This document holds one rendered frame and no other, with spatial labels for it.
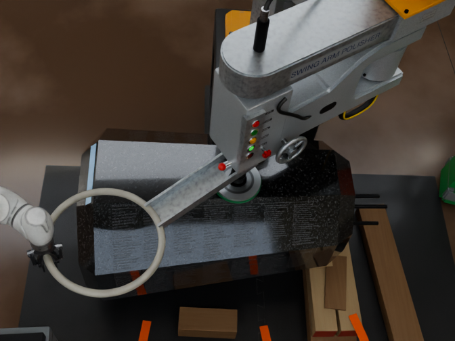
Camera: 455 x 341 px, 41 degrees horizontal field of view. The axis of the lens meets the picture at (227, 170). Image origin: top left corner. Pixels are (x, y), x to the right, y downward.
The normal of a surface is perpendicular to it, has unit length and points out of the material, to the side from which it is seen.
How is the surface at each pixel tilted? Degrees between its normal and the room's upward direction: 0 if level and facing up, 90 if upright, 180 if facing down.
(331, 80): 40
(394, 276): 0
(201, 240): 45
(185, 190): 16
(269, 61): 0
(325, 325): 0
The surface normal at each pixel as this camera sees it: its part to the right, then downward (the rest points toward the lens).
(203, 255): 0.11, 0.23
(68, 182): 0.07, -0.52
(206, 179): -0.16, -0.39
